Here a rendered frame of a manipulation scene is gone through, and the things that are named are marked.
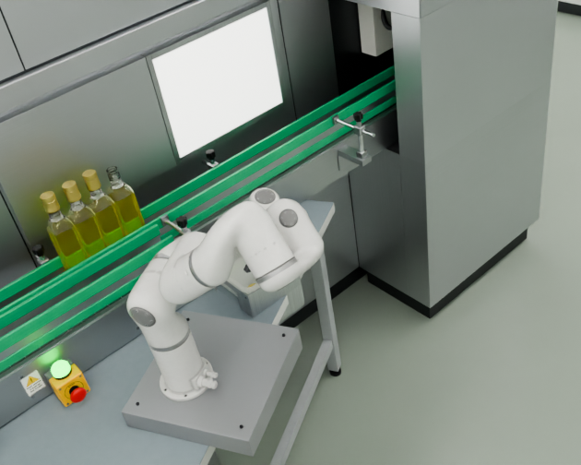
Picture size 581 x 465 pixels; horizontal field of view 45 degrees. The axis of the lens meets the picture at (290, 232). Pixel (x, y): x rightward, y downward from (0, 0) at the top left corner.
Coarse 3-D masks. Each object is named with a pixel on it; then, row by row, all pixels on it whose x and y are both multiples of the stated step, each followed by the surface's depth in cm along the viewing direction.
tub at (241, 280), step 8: (240, 256) 203; (240, 264) 200; (232, 272) 198; (240, 272) 198; (248, 272) 197; (232, 280) 184; (240, 280) 195; (248, 280) 194; (240, 288) 182; (248, 288) 181; (256, 288) 182
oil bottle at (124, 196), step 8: (112, 192) 181; (120, 192) 180; (128, 192) 182; (120, 200) 181; (128, 200) 183; (136, 200) 185; (120, 208) 182; (128, 208) 183; (136, 208) 185; (120, 216) 184; (128, 216) 184; (136, 216) 186; (128, 224) 186; (136, 224) 187; (144, 224) 189; (128, 232) 187
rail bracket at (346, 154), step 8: (360, 112) 210; (336, 120) 218; (360, 120) 210; (352, 128) 214; (360, 128) 211; (360, 136) 213; (360, 144) 215; (344, 152) 222; (352, 152) 221; (360, 152) 216; (344, 160) 227; (352, 160) 220; (360, 160) 217; (368, 160) 218
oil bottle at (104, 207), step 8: (104, 192) 181; (88, 200) 179; (96, 200) 178; (104, 200) 178; (112, 200) 180; (96, 208) 178; (104, 208) 179; (112, 208) 180; (104, 216) 180; (112, 216) 181; (104, 224) 181; (112, 224) 182; (120, 224) 184; (104, 232) 182; (112, 232) 183; (120, 232) 185; (112, 240) 184
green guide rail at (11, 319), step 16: (128, 240) 184; (144, 240) 187; (160, 240) 191; (112, 256) 182; (128, 256) 186; (80, 272) 177; (96, 272) 181; (48, 288) 173; (64, 288) 176; (80, 288) 180; (32, 304) 172; (48, 304) 175; (0, 320) 168; (16, 320) 171; (0, 336) 170
